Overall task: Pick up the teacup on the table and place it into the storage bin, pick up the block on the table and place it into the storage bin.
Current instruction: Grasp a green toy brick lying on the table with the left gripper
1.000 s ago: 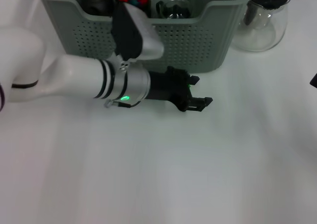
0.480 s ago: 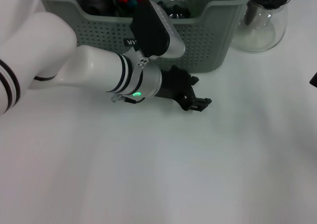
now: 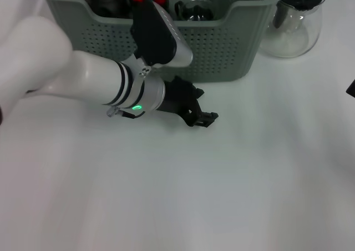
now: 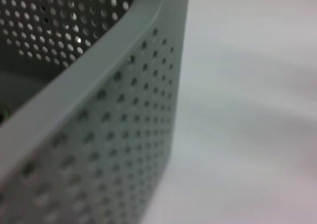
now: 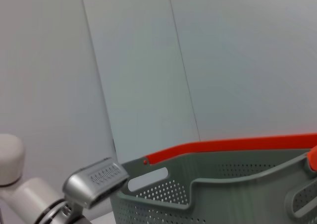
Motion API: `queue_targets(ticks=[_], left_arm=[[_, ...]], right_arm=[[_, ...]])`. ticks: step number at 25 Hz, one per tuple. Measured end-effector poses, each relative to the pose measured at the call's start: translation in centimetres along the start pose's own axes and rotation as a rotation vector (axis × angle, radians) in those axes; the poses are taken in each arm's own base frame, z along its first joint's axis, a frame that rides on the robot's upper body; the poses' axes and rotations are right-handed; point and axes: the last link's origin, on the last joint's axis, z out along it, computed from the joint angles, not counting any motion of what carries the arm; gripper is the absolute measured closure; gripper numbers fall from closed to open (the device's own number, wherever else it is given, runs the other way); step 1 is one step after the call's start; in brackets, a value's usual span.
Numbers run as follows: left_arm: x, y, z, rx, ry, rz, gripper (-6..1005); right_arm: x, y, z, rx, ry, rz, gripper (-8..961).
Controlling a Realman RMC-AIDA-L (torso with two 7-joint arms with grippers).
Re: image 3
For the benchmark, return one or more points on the glass carafe black lid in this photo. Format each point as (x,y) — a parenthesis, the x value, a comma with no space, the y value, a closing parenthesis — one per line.
(294,37)

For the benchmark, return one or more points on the glass teacup black sleeve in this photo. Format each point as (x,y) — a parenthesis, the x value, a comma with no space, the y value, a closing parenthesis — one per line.
(197,10)
(130,4)

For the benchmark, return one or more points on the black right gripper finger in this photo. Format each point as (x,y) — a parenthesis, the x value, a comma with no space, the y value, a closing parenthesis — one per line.
(351,89)

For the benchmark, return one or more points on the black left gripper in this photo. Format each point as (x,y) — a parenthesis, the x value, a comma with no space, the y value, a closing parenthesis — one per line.
(177,98)

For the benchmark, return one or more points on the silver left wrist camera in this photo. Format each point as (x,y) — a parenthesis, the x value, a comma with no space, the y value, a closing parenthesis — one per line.
(161,34)

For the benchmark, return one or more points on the grey-green perforated storage bin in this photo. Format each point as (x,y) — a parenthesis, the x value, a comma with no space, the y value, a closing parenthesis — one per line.
(222,54)

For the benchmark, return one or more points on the black ceramic teapot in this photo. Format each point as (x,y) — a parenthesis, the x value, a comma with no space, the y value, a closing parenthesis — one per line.
(105,1)

